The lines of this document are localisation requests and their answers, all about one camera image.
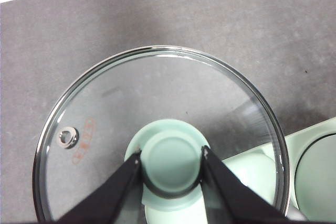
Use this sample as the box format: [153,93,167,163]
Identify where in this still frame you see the green breakfast maker base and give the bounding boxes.
[143,115,336,224]

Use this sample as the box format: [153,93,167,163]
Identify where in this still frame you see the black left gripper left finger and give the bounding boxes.
[56,150,142,224]

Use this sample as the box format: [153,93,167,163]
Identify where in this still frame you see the green pot with handle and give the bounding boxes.
[293,129,336,218]

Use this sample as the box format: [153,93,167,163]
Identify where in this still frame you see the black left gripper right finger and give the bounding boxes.
[201,145,292,224]

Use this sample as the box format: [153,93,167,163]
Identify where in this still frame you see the glass lid with green knob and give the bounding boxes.
[33,45,291,224]

